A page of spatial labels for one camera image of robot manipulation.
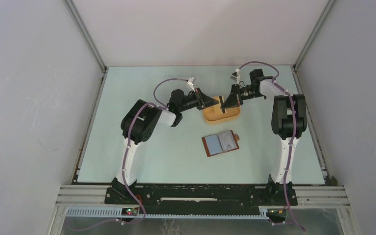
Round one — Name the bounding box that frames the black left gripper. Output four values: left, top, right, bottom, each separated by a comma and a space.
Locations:
179, 88, 218, 113

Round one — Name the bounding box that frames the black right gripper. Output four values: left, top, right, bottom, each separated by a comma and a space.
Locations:
221, 84, 263, 110

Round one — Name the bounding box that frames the brown leather card holder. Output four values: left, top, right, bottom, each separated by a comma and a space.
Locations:
202, 130, 240, 157

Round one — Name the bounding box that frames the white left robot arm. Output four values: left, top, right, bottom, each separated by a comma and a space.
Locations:
111, 88, 219, 204

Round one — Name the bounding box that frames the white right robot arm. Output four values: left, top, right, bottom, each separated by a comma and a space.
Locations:
221, 68, 307, 186

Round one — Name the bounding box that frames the orange plastic tray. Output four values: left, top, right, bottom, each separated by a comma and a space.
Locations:
202, 95, 241, 125

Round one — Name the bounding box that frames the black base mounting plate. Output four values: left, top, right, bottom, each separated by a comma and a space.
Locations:
104, 183, 298, 216

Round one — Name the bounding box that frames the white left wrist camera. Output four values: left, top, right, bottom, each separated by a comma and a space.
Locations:
187, 76, 195, 92

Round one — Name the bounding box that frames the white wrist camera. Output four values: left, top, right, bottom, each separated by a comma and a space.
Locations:
187, 76, 195, 92
230, 68, 241, 84

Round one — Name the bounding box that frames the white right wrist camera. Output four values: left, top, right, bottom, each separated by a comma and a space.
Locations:
230, 68, 241, 84

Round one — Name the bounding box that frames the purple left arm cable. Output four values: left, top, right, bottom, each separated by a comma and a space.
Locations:
68, 77, 195, 233

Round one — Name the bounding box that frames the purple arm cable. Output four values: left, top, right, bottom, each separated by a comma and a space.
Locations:
68, 77, 195, 233
236, 61, 307, 233

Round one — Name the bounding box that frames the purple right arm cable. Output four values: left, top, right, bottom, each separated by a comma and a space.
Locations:
236, 61, 307, 233

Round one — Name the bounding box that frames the white cable duct strip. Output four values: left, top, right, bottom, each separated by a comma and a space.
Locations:
65, 206, 268, 219

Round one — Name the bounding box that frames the aluminium frame rail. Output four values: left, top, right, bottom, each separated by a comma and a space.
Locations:
55, 185, 350, 209

